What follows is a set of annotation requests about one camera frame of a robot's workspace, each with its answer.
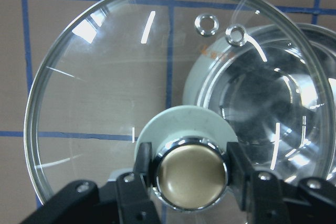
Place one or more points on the glass pot lid gold knob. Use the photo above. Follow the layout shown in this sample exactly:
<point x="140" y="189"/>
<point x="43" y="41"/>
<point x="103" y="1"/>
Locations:
<point x="118" y="65"/>

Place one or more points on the white steel cooking pot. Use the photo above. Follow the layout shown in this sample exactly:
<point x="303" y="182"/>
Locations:
<point x="266" y="93"/>

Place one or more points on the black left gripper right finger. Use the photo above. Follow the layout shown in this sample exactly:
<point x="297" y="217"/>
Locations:
<point x="258" y="192"/>

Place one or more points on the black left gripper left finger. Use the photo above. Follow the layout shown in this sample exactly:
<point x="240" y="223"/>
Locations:
<point x="134" y="203"/>

